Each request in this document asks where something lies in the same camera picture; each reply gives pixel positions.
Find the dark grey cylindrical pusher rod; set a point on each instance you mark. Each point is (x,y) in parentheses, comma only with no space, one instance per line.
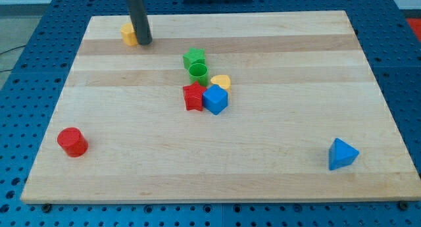
(138,16)

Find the green star block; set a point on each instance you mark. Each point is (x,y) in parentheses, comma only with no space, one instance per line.
(194,55)

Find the red star block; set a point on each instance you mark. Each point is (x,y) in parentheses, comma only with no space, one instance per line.
(193,96)

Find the wooden board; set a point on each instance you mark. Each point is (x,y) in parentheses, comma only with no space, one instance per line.
(298,81)

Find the yellow hexagon block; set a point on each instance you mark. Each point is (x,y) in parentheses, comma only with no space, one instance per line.
(128,34)

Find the green cylinder block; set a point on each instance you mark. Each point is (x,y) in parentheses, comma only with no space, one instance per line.
(198,72)

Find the yellow heart block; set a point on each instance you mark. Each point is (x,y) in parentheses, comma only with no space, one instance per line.
(222,80)

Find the blue cube block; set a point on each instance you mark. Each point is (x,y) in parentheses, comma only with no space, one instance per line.
(215,99)

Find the red cylinder block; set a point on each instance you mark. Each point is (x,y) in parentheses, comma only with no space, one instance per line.
(72,141)

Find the blue triangle block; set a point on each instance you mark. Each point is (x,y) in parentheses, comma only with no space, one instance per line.
(341,154)

